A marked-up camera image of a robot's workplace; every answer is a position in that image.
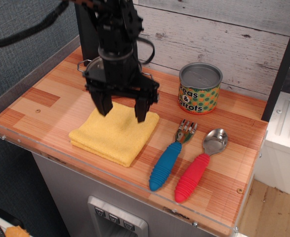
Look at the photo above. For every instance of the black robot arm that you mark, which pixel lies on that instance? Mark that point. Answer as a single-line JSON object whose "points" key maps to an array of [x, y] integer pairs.
{"points": [[109, 32]]}

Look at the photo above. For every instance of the blue handled fork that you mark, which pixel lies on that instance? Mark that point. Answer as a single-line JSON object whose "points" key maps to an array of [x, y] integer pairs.
{"points": [[165, 163]]}

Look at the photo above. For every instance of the dark right frame post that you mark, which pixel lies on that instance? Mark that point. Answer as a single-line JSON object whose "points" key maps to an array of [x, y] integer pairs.
{"points": [[277, 85]]}

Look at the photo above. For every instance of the white cabinet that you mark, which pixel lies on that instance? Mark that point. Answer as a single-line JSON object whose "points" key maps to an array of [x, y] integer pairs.
{"points": [[273, 165]]}

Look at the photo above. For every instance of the peas and carrots can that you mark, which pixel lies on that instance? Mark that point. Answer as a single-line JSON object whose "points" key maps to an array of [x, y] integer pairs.
{"points": [[199, 88]]}

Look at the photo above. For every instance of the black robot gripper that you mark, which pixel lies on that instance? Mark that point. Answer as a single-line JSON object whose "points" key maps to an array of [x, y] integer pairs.
{"points": [[145, 94]]}

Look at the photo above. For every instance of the silver dispenser button panel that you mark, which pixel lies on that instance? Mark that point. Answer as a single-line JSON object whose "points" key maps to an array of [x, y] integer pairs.
{"points": [[111, 221]]}

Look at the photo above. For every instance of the grey toy fridge cabinet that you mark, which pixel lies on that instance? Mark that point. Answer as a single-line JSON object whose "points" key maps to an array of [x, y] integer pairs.
{"points": [[72, 191]]}

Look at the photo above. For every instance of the orange object at corner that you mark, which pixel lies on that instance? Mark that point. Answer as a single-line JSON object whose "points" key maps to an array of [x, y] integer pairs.
{"points": [[16, 231]]}

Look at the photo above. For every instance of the red handled spoon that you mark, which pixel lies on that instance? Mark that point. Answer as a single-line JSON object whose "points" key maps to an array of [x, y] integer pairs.
{"points": [[215, 142]]}

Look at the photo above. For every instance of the black vertical post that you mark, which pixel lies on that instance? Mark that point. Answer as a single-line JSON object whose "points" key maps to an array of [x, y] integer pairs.
{"points": [[86, 20]]}

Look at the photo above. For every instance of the yellow towel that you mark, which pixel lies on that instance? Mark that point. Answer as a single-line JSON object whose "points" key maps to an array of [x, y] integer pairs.
{"points": [[117, 137]]}

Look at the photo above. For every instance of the stainless steel pot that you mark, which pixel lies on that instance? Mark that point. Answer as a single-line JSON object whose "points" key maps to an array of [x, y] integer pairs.
{"points": [[115, 72]]}

